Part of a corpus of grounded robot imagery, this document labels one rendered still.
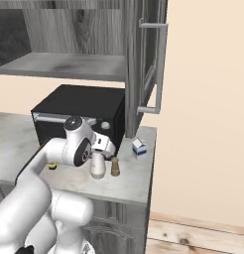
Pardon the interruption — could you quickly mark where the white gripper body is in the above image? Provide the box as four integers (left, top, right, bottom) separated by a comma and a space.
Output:
92, 133, 117, 159

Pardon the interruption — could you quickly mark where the grey base cabinet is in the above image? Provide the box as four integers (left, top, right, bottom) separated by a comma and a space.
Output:
0, 182, 151, 254

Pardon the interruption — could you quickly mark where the grey wooden cabinet door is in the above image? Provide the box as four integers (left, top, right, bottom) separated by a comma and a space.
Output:
123, 0, 169, 139

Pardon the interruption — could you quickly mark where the grey wooden open cabinet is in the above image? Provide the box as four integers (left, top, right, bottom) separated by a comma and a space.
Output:
0, 0, 128, 83

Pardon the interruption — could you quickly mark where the brown pepper shaker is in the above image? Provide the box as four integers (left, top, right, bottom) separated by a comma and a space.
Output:
110, 156, 121, 178

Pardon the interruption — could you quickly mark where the blue and white milk carton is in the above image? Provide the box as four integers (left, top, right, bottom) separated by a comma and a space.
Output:
132, 137, 148, 160

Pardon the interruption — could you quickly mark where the black toaster oven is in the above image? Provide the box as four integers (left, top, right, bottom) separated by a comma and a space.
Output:
30, 83, 126, 157

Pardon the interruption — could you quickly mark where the grey cabinet door handle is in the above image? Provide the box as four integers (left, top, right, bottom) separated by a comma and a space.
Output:
136, 18, 169, 116

